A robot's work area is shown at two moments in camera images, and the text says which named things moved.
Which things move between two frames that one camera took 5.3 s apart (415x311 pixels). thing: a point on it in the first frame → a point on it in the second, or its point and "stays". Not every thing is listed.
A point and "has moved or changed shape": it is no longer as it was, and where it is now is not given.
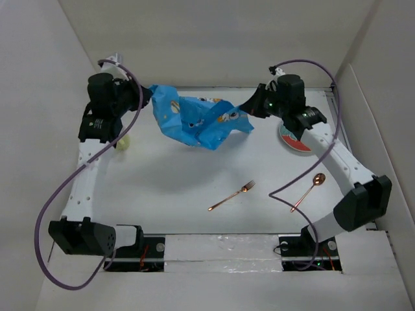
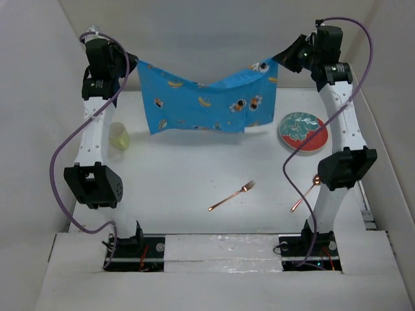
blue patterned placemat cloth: [201, 122] has moved or changed shape
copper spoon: [318, 179] stays
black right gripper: [252, 106] → [287, 57]
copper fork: [244, 188] stays
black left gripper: [131, 85] → [115, 50]
